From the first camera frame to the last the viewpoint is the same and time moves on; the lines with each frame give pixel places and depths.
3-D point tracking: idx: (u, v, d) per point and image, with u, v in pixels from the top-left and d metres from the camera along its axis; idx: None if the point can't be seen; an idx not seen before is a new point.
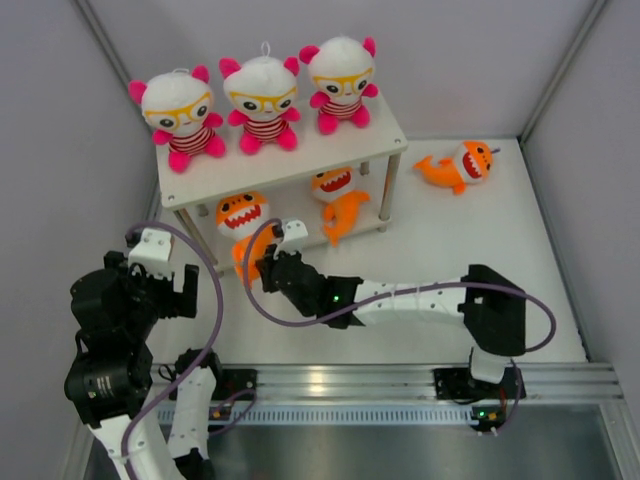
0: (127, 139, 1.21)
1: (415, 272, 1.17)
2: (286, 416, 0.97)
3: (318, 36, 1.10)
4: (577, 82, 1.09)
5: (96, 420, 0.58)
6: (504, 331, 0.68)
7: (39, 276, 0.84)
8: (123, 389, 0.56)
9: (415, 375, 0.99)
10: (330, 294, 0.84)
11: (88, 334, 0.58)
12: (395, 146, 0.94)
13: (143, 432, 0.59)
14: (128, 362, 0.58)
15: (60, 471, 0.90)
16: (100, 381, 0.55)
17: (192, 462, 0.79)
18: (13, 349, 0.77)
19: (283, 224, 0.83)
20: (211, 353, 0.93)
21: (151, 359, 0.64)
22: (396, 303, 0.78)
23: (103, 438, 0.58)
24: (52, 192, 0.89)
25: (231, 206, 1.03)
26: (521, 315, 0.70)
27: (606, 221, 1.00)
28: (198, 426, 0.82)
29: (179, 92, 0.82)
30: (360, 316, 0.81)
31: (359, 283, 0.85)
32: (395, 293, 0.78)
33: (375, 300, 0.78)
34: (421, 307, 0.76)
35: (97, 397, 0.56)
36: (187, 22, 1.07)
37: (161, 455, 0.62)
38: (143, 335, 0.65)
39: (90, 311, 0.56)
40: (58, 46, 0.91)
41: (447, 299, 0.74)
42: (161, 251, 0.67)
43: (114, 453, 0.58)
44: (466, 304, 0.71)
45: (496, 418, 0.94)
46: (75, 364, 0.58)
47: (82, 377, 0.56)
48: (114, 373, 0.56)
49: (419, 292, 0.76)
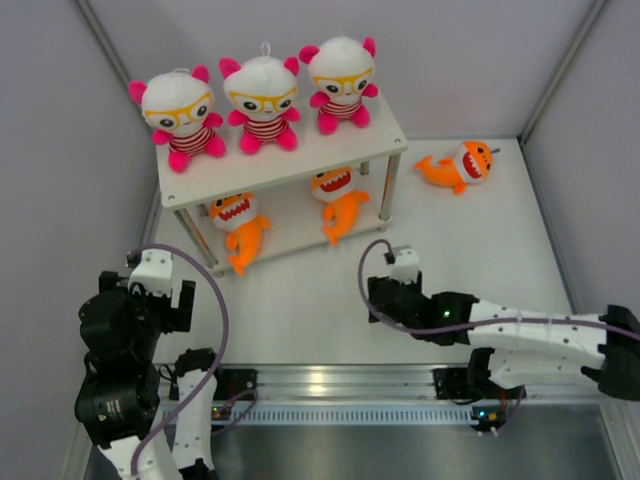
0: (127, 140, 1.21)
1: (444, 274, 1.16)
2: (285, 416, 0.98)
3: (318, 37, 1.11)
4: (578, 81, 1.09)
5: (105, 441, 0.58)
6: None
7: (39, 276, 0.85)
8: (132, 411, 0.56)
9: (415, 375, 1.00)
10: (438, 309, 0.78)
11: (96, 358, 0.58)
12: (395, 146, 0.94)
13: (152, 451, 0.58)
14: (137, 383, 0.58)
15: (61, 471, 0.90)
16: (110, 404, 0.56)
17: (198, 471, 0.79)
18: (14, 350, 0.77)
19: (394, 250, 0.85)
20: (212, 353, 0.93)
21: (157, 378, 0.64)
22: (521, 332, 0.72)
23: (113, 458, 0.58)
24: (53, 194, 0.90)
25: (224, 200, 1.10)
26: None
27: (606, 221, 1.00)
28: (201, 435, 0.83)
29: (179, 92, 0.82)
30: (472, 341, 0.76)
31: (475, 301, 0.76)
32: (510, 319, 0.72)
33: (493, 326, 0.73)
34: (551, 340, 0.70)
35: (107, 419, 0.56)
36: (187, 22, 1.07)
37: (169, 470, 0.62)
38: (148, 355, 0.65)
39: (98, 335, 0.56)
40: (58, 46, 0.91)
41: (584, 337, 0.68)
42: (165, 269, 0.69)
43: (123, 472, 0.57)
44: (607, 347, 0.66)
45: (496, 418, 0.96)
46: (83, 388, 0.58)
47: (91, 402, 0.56)
48: (124, 395, 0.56)
49: (550, 324, 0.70)
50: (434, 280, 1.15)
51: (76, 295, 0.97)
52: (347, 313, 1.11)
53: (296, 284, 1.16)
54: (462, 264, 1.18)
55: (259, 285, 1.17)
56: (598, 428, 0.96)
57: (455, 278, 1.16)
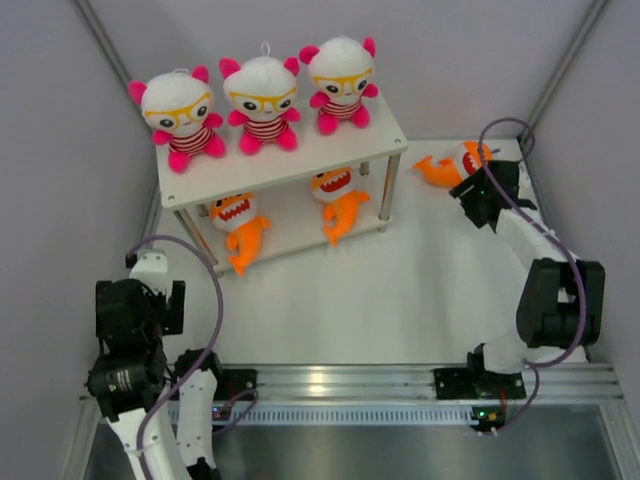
0: (127, 140, 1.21)
1: (444, 273, 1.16)
2: (277, 417, 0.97)
3: (318, 38, 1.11)
4: (577, 81, 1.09)
5: (114, 414, 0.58)
6: (538, 299, 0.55)
7: (39, 277, 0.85)
8: (140, 383, 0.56)
9: (416, 375, 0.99)
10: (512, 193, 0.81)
11: (109, 336, 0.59)
12: (395, 147, 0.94)
13: (157, 426, 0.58)
14: (146, 358, 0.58)
15: (60, 472, 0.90)
16: (120, 375, 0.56)
17: (200, 471, 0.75)
18: (15, 350, 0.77)
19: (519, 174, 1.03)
20: (212, 353, 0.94)
21: (165, 359, 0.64)
22: (524, 226, 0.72)
23: (120, 431, 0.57)
24: (53, 194, 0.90)
25: (224, 200, 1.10)
26: (547, 337, 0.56)
27: (606, 220, 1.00)
28: (203, 434, 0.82)
29: (179, 92, 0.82)
30: (500, 215, 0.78)
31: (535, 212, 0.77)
32: (536, 224, 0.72)
33: (520, 216, 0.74)
34: (533, 242, 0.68)
35: (117, 390, 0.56)
36: (187, 22, 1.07)
37: (173, 453, 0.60)
38: (158, 334, 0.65)
39: (112, 313, 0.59)
40: (58, 45, 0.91)
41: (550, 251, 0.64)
42: (161, 264, 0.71)
43: (129, 447, 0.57)
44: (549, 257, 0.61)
45: (496, 418, 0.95)
46: (95, 363, 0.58)
47: (103, 373, 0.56)
48: (133, 368, 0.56)
49: (544, 235, 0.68)
50: (435, 280, 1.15)
51: (76, 294, 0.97)
52: (347, 314, 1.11)
53: (296, 285, 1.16)
54: (462, 263, 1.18)
55: (260, 285, 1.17)
56: (599, 428, 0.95)
57: (455, 277, 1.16)
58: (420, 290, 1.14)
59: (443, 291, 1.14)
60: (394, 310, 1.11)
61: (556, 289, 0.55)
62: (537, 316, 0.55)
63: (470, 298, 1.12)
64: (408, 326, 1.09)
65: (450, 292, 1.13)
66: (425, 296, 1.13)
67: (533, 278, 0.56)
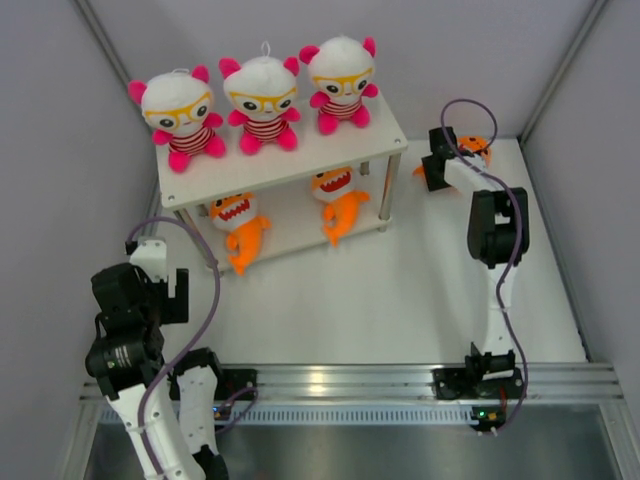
0: (127, 140, 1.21)
1: (443, 272, 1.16)
2: (283, 416, 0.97)
3: (318, 37, 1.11)
4: (577, 81, 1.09)
5: (114, 392, 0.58)
6: (480, 225, 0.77)
7: (39, 277, 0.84)
8: (138, 359, 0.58)
9: (415, 375, 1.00)
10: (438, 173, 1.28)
11: (106, 316, 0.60)
12: (395, 146, 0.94)
13: (158, 402, 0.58)
14: (143, 335, 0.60)
15: (60, 471, 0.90)
16: (118, 352, 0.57)
17: (203, 455, 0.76)
18: (13, 351, 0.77)
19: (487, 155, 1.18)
20: (210, 352, 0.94)
21: (161, 338, 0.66)
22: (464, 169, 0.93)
23: (122, 411, 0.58)
24: (53, 193, 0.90)
25: (224, 200, 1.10)
26: (491, 250, 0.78)
27: (606, 220, 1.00)
28: (205, 425, 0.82)
29: (178, 92, 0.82)
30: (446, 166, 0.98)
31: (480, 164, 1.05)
32: (474, 169, 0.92)
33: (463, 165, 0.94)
34: (476, 183, 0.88)
35: (116, 367, 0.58)
36: (187, 22, 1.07)
37: (176, 434, 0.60)
38: (154, 315, 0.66)
39: (108, 293, 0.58)
40: (57, 44, 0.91)
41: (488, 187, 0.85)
42: (160, 250, 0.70)
43: (131, 426, 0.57)
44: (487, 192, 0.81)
45: (496, 418, 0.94)
46: (93, 342, 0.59)
47: (101, 351, 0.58)
48: (132, 345, 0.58)
49: (481, 176, 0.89)
50: (433, 280, 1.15)
51: (75, 294, 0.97)
52: (347, 314, 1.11)
53: (297, 285, 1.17)
54: (462, 263, 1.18)
55: (259, 284, 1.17)
56: (599, 429, 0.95)
57: (454, 276, 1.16)
58: (419, 289, 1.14)
59: (440, 289, 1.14)
60: (393, 311, 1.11)
61: (492, 213, 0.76)
62: (482, 236, 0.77)
63: (468, 295, 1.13)
64: (408, 325, 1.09)
65: (450, 293, 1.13)
66: (424, 296, 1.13)
67: (476, 207, 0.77)
